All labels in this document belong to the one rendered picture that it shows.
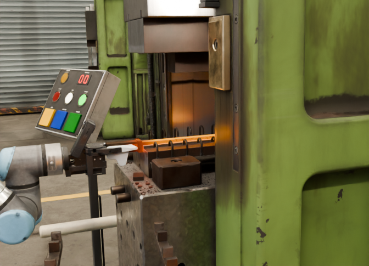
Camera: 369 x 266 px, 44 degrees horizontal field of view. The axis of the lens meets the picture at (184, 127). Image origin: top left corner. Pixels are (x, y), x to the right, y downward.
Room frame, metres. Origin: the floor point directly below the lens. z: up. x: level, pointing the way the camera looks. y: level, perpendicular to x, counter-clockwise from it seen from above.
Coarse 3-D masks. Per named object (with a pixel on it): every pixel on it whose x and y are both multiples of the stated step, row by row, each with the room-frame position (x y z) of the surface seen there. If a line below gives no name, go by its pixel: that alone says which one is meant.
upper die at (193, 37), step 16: (128, 32) 1.44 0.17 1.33; (144, 32) 1.27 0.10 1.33; (160, 32) 1.28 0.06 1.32; (176, 32) 1.30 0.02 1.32; (192, 32) 1.31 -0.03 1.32; (208, 32) 1.33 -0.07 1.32; (128, 48) 1.45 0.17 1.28; (144, 48) 1.27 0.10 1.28; (160, 48) 1.28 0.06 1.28; (176, 48) 1.30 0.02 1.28; (192, 48) 1.31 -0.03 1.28; (208, 48) 1.33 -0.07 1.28
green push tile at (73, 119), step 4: (72, 116) 1.71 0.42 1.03; (76, 116) 1.70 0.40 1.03; (80, 116) 1.69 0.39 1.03; (68, 120) 1.72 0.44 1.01; (72, 120) 1.70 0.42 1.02; (76, 120) 1.68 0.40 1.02; (68, 124) 1.71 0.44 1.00; (72, 124) 1.69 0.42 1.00; (76, 124) 1.67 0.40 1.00; (64, 128) 1.71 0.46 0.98; (68, 128) 1.69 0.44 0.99; (72, 128) 1.67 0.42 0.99; (76, 128) 1.67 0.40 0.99; (72, 132) 1.66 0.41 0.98
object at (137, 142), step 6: (138, 138) 1.35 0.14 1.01; (168, 138) 1.37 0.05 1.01; (174, 138) 1.37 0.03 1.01; (180, 138) 1.37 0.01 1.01; (186, 138) 1.37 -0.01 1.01; (192, 138) 1.38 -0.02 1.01; (204, 138) 1.39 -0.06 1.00; (210, 138) 1.39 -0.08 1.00; (108, 144) 1.29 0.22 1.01; (114, 144) 1.30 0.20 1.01; (120, 144) 1.30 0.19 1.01; (126, 144) 1.31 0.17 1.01; (132, 144) 1.32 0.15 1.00; (138, 144) 1.31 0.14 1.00; (144, 144) 1.33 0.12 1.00; (150, 144) 1.33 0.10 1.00; (132, 150) 1.31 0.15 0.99; (138, 150) 1.31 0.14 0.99
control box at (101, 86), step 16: (80, 80) 1.81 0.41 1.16; (96, 80) 1.74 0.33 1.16; (112, 80) 1.75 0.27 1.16; (64, 96) 1.84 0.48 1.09; (80, 96) 1.76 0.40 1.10; (96, 96) 1.70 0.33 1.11; (112, 96) 1.75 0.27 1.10; (80, 112) 1.71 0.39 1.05; (96, 112) 1.70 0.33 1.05; (48, 128) 1.80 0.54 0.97; (80, 128) 1.65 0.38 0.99; (96, 128) 1.69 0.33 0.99
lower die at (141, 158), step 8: (152, 144) 1.33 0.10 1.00; (160, 144) 1.33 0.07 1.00; (176, 144) 1.35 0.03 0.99; (184, 144) 1.35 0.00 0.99; (192, 144) 1.35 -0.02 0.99; (208, 144) 1.35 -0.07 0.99; (136, 152) 1.41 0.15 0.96; (144, 152) 1.30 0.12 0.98; (152, 152) 1.27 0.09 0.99; (160, 152) 1.28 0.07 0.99; (168, 152) 1.29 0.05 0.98; (176, 152) 1.29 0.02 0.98; (184, 152) 1.30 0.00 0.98; (192, 152) 1.31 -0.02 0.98; (208, 152) 1.33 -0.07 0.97; (136, 160) 1.41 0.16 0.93; (144, 160) 1.31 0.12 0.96; (144, 168) 1.31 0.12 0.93; (208, 168) 1.33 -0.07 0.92
